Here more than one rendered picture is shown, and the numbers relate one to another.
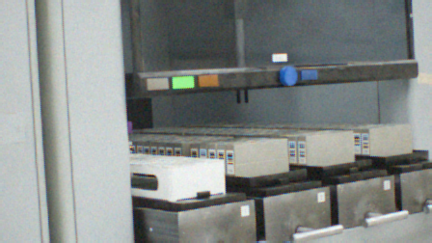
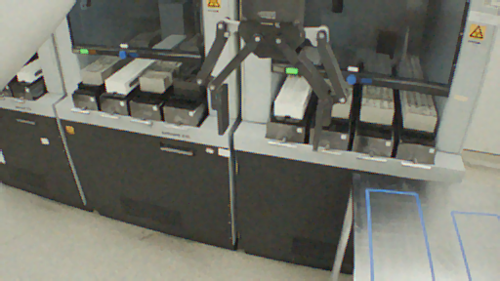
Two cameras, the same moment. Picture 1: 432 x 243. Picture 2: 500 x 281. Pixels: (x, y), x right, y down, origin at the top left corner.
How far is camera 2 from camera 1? 1.10 m
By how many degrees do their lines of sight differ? 59
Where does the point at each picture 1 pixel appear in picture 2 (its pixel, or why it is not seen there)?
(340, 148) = (383, 116)
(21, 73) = (226, 54)
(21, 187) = not seen: hidden behind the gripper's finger
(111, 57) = not seen: hidden behind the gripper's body
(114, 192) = (261, 101)
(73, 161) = (245, 87)
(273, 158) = (340, 109)
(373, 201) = (377, 147)
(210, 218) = (281, 128)
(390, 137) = (419, 119)
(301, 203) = (331, 136)
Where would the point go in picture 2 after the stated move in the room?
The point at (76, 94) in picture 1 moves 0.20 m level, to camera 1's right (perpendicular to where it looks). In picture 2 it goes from (248, 64) to (285, 84)
